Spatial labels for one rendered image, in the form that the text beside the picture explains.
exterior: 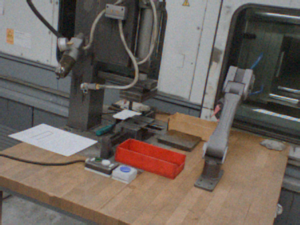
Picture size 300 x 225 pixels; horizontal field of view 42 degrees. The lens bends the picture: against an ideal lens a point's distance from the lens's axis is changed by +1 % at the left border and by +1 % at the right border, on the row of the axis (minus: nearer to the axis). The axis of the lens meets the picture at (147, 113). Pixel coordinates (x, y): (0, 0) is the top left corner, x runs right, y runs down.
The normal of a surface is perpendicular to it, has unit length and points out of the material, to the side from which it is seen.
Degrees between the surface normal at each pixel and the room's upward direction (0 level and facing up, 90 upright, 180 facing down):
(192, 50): 90
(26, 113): 90
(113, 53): 90
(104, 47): 90
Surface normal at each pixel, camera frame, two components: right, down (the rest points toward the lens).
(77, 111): -0.40, 0.22
